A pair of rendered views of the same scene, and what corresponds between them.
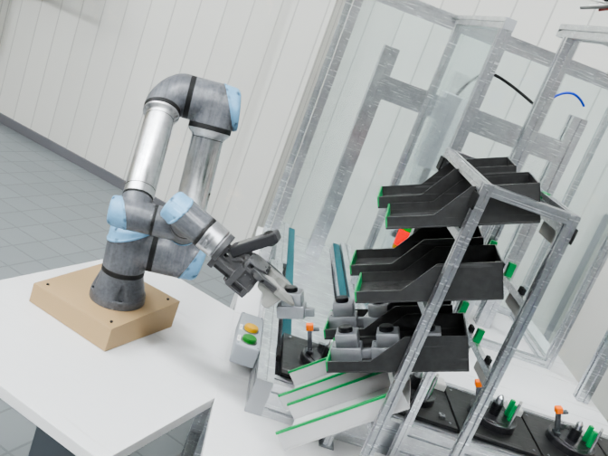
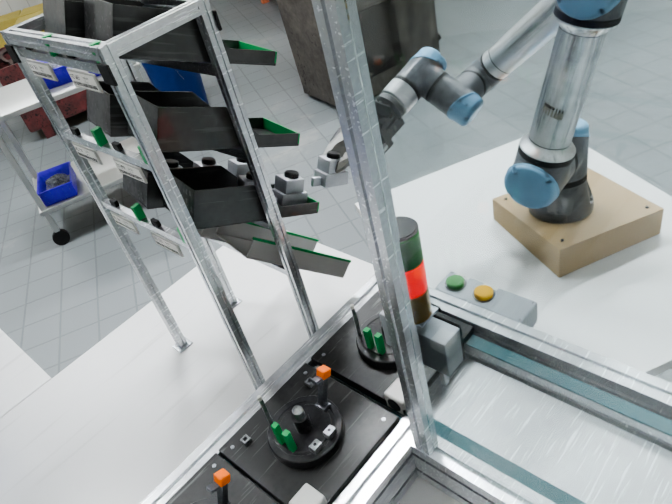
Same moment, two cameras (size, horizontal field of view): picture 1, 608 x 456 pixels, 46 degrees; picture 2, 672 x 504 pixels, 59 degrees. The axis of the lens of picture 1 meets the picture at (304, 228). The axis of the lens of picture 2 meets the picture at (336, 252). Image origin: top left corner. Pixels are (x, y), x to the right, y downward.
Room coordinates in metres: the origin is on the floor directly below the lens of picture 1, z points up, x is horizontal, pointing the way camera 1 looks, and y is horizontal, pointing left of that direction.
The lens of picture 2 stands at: (2.46, -0.68, 1.87)
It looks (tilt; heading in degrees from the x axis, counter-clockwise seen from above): 38 degrees down; 147
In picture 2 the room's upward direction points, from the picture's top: 16 degrees counter-clockwise
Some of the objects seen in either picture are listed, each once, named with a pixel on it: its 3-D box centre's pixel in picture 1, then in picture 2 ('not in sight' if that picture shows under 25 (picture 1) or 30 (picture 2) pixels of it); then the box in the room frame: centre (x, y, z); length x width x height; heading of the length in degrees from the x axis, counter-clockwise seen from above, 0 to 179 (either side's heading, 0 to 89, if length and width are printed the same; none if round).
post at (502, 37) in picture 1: (432, 202); (378, 212); (2.00, -0.31, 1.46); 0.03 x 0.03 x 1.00; 6
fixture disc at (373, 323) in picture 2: (325, 361); (390, 338); (1.80, -0.18, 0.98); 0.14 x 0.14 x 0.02
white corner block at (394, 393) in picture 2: not in sight; (401, 396); (1.90, -0.27, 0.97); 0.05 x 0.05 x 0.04; 6
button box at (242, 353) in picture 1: (247, 338); not in sight; (1.86, 0.04, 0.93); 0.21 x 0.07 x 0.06; 6
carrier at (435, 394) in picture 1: (415, 379); (301, 420); (1.82, -0.44, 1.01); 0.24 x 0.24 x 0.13; 6
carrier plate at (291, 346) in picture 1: (322, 367); (392, 344); (1.80, -0.18, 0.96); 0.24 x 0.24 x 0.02; 6
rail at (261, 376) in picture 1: (269, 322); not in sight; (2.05, 0.00, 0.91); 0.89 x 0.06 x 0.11; 6
